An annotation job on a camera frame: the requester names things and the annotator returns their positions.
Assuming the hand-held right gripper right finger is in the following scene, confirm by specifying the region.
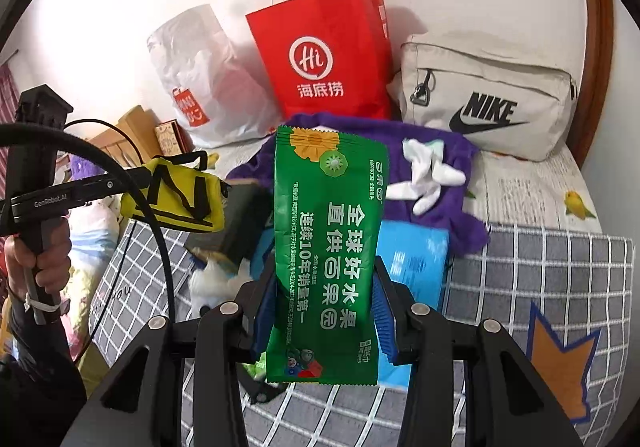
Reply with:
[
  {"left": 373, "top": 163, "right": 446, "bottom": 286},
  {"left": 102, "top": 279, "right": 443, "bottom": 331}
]
[{"left": 372, "top": 254, "right": 586, "bottom": 447}]

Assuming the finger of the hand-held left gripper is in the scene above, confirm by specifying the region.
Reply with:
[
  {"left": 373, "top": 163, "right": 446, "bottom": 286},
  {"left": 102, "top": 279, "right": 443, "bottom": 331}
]
[{"left": 115, "top": 150, "right": 209, "bottom": 190}]

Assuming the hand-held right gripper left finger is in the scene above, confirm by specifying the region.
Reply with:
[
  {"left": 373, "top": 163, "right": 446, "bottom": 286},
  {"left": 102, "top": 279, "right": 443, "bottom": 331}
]
[{"left": 60, "top": 271, "right": 281, "bottom": 447}]

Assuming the yellow bag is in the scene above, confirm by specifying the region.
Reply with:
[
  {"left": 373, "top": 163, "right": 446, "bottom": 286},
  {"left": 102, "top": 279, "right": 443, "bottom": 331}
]
[{"left": 119, "top": 156, "right": 232, "bottom": 233}]

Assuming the green wet wipe packet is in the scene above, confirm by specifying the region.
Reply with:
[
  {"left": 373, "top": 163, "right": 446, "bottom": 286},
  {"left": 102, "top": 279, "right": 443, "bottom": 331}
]
[{"left": 264, "top": 125, "right": 387, "bottom": 385}]

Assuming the person's left forearm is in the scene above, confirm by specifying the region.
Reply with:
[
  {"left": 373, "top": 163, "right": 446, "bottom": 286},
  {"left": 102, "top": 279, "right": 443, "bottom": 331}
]
[{"left": 0, "top": 297, "right": 103, "bottom": 447}]

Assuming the person's left hand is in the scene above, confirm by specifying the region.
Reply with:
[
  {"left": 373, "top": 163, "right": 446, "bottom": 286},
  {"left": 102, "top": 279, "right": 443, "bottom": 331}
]
[{"left": 5, "top": 216, "right": 74, "bottom": 301}]

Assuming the wooden furniture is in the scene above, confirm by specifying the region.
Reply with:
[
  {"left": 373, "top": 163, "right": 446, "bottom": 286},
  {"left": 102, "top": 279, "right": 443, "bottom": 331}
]
[{"left": 87, "top": 106, "right": 161, "bottom": 168}]

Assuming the small patterned box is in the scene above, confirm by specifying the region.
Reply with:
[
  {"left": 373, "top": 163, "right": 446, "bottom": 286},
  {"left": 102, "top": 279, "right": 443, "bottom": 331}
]
[{"left": 154, "top": 121, "right": 193, "bottom": 155}]

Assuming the light green packet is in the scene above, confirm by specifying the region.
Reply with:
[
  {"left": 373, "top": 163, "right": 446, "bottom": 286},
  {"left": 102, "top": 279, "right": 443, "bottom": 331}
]
[{"left": 243, "top": 348, "right": 268, "bottom": 379}]

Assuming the crumpled white plastic bag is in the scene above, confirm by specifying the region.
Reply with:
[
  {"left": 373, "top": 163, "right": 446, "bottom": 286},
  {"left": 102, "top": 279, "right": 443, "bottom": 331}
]
[{"left": 189, "top": 259, "right": 256, "bottom": 323}]

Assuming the pile of colourful clothes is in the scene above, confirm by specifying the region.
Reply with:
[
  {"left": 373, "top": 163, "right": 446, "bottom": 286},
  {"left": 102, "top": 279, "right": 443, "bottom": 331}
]
[{"left": 62, "top": 154, "right": 128, "bottom": 333}]

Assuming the blue tissue pack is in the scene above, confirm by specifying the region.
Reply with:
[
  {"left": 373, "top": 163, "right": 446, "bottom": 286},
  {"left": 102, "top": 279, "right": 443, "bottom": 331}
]
[{"left": 248, "top": 222, "right": 451, "bottom": 380}]

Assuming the black box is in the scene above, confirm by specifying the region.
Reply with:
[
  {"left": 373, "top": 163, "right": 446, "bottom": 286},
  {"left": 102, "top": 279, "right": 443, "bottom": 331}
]
[{"left": 185, "top": 184, "right": 273, "bottom": 268}]

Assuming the white plastic shopping bag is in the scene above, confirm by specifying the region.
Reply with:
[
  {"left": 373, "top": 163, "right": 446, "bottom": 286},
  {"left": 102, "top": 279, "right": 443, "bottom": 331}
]
[{"left": 146, "top": 4, "right": 281, "bottom": 148}]

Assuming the red striped curtain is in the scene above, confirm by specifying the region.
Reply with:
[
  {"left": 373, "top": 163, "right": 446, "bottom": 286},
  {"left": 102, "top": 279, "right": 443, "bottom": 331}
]
[{"left": 0, "top": 64, "right": 22, "bottom": 128}]

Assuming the purple towel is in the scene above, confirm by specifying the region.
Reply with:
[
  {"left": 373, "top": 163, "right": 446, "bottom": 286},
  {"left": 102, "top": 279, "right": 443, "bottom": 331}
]
[{"left": 225, "top": 113, "right": 491, "bottom": 253}]

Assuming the grey checked blanket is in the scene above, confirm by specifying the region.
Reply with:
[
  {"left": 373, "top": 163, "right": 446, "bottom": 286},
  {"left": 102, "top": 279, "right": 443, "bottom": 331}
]
[{"left": 90, "top": 219, "right": 636, "bottom": 447}]

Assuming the yellow green cloth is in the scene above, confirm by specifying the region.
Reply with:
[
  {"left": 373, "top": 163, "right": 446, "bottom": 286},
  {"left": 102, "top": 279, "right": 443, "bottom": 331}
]
[{"left": 75, "top": 337, "right": 118, "bottom": 385}]

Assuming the red paper bag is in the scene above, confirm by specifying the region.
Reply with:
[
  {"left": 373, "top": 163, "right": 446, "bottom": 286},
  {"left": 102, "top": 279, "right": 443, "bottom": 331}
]
[{"left": 245, "top": 0, "right": 392, "bottom": 120}]

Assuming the beige waist bag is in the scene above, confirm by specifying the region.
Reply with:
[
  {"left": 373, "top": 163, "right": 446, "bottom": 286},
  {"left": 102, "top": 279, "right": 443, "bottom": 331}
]
[{"left": 387, "top": 31, "right": 580, "bottom": 162}]

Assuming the wooden headboard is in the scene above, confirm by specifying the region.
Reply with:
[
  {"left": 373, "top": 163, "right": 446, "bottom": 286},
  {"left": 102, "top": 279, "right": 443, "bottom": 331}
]
[{"left": 570, "top": 0, "right": 615, "bottom": 168}]

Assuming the black cable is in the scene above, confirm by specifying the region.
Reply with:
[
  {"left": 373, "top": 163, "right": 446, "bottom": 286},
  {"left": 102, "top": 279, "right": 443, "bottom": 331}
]
[{"left": 0, "top": 119, "right": 178, "bottom": 363}]

